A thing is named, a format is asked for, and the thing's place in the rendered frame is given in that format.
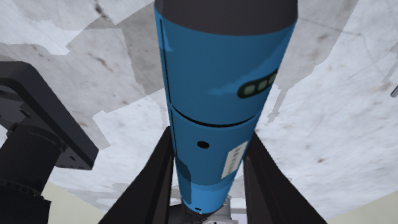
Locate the dark blue electric screwdriver barrel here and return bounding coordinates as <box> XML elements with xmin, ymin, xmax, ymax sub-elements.
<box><xmin>154</xmin><ymin>0</ymin><xmax>298</xmax><ymax>214</ymax></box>

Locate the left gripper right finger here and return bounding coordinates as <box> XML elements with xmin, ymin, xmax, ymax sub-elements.
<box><xmin>243</xmin><ymin>132</ymin><xmax>328</xmax><ymax>224</ymax></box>

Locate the grey l-shaped bracket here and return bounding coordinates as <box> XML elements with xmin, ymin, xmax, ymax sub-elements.
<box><xmin>202</xmin><ymin>218</ymin><xmax>238</xmax><ymax>224</ymax></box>

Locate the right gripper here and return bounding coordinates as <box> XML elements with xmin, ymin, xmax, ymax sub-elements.
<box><xmin>168</xmin><ymin>198</ymin><xmax>224</xmax><ymax>224</ymax></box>

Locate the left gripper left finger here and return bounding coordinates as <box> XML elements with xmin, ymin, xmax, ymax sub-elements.
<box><xmin>98</xmin><ymin>126</ymin><xmax>174</xmax><ymax>224</ymax></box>

